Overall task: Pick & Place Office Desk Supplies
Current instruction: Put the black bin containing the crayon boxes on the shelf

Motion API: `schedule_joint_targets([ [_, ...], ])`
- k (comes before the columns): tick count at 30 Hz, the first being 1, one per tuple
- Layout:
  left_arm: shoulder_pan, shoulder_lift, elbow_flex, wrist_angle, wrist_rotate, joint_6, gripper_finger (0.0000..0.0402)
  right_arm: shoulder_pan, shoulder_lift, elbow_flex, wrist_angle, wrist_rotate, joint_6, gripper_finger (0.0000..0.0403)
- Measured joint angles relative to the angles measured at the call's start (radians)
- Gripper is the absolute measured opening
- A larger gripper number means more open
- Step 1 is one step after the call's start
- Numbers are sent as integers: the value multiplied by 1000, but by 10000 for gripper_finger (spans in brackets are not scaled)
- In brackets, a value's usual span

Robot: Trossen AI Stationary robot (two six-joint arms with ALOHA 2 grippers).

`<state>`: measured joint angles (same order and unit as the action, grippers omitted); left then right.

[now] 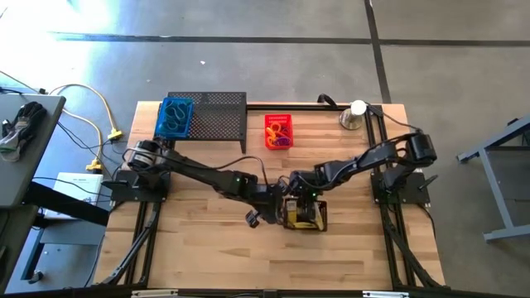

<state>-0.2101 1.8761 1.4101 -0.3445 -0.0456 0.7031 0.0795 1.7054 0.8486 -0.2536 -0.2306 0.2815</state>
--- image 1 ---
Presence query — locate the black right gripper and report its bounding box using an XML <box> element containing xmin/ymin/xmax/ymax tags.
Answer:
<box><xmin>287</xmin><ymin>169</ymin><xmax>329</xmax><ymax>223</ymax></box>

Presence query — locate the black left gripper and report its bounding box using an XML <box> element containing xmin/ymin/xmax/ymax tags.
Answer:
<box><xmin>252</xmin><ymin>184</ymin><xmax>293</xmax><ymax>228</ymax></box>

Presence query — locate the black plastic basket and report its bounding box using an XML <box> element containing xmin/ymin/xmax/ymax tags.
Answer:
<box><xmin>282</xmin><ymin>197</ymin><xmax>329</xmax><ymax>233</ymax></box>

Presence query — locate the red plastic basket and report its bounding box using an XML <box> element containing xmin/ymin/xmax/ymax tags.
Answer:
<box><xmin>263</xmin><ymin>113</ymin><xmax>295</xmax><ymax>151</ymax></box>

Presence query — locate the blue plastic basket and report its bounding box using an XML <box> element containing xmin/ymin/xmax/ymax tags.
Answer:
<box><xmin>153</xmin><ymin>96</ymin><xmax>195</xmax><ymax>140</ymax></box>

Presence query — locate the white bulb table lamp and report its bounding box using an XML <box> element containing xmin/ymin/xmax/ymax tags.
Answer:
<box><xmin>338</xmin><ymin>99</ymin><xmax>369</xmax><ymax>131</ymax></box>

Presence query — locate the white paper box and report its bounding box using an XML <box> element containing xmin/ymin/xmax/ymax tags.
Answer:
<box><xmin>43</xmin><ymin>171</ymin><xmax>104</xmax><ymax>220</ymax></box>

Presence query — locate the grey side table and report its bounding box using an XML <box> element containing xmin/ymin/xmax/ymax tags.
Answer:
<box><xmin>0</xmin><ymin>94</ymin><xmax>67</xmax><ymax>210</ymax></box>

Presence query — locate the black work glove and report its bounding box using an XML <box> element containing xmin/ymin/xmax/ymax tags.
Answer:
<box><xmin>0</xmin><ymin>101</ymin><xmax>48</xmax><ymax>162</ymax></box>

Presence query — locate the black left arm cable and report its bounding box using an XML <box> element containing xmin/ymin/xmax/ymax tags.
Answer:
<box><xmin>173</xmin><ymin>153</ymin><xmax>270</xmax><ymax>187</ymax></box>

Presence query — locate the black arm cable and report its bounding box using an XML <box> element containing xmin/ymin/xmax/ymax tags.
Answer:
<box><xmin>173</xmin><ymin>153</ymin><xmax>270</xmax><ymax>187</ymax></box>
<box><xmin>326</xmin><ymin>134</ymin><xmax>419</xmax><ymax>191</ymax></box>

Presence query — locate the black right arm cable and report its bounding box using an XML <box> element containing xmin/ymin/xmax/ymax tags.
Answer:
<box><xmin>326</xmin><ymin>134</ymin><xmax>419</xmax><ymax>191</ymax></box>

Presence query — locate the black aluminium rig frame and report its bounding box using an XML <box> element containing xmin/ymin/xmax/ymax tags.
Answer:
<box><xmin>95</xmin><ymin>102</ymin><xmax>446</xmax><ymax>291</ymax></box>

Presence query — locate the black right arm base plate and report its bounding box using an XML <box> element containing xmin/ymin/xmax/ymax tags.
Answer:
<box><xmin>370</xmin><ymin>170</ymin><xmax>440</xmax><ymax>206</ymax></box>

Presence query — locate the black frame table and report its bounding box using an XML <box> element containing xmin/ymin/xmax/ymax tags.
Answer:
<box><xmin>158</xmin><ymin>91</ymin><xmax>248</xmax><ymax>154</ymax></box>

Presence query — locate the silver edge bracket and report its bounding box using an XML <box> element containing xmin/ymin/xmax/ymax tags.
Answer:
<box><xmin>131</xmin><ymin>289</ymin><xmax>179</xmax><ymax>298</ymax></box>
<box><xmin>362</xmin><ymin>290</ymin><xmax>411</xmax><ymax>298</ymax></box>

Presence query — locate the black lamp cable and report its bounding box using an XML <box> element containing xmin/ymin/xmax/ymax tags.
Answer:
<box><xmin>366</xmin><ymin>103</ymin><xmax>423</xmax><ymax>136</ymax></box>

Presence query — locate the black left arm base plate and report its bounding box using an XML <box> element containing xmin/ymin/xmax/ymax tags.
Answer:
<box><xmin>101</xmin><ymin>170</ymin><xmax>171</xmax><ymax>204</ymax></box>

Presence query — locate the grey metal table frame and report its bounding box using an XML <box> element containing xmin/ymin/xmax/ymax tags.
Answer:
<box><xmin>456</xmin><ymin>114</ymin><xmax>530</xmax><ymax>243</ymax></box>

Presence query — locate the yellow extension cable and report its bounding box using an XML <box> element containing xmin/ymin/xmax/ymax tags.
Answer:
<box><xmin>48</xmin><ymin>82</ymin><xmax>125</xmax><ymax>175</ymax></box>

